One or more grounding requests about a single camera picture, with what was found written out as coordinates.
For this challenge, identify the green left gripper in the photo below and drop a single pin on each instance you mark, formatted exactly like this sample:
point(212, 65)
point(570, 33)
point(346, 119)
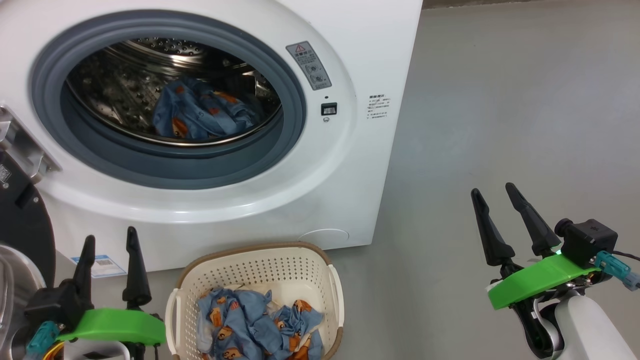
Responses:
point(115, 326)

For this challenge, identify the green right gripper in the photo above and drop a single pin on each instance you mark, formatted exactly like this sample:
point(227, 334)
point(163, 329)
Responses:
point(535, 282)

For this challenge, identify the black round washer door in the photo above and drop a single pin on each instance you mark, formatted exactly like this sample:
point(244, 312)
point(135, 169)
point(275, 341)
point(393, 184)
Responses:
point(20, 220)

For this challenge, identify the blue cartoon print garment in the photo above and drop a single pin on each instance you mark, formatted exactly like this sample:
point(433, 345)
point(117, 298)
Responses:
point(200, 112)
point(250, 325)

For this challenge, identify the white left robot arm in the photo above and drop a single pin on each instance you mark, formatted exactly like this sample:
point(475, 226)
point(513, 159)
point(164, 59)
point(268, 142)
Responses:
point(100, 352)

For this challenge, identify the white front-load washing machine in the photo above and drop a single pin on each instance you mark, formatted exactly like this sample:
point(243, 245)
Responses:
point(350, 165)

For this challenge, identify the white round filter access cover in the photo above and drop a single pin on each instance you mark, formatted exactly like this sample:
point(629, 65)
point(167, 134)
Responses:
point(324, 236)

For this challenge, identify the stainless steel washing machine drum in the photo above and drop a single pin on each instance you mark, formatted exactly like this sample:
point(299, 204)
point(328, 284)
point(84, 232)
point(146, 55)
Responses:
point(115, 85)

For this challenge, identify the grey rubber door gasket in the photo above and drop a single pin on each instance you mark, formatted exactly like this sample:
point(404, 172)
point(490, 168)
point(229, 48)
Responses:
point(50, 90)

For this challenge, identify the blue energy label sticker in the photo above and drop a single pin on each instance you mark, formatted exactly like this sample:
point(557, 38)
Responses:
point(102, 265)

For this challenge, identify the cream perforated laundry basket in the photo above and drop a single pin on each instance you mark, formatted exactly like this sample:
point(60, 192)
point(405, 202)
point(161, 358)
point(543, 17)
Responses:
point(280, 270)

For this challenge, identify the small printed text label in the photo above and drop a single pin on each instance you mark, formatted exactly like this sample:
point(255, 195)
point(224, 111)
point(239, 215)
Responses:
point(378, 107)

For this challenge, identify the grey warning sticker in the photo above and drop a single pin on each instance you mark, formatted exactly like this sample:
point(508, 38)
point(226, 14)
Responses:
point(308, 65)

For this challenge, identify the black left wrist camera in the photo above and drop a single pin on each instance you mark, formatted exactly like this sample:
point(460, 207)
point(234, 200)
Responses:
point(47, 305)

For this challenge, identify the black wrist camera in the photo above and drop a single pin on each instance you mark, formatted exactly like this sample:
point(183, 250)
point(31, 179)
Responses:
point(47, 305)
point(587, 240)

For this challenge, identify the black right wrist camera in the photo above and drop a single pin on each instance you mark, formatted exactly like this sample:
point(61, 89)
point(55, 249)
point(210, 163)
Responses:
point(587, 240)

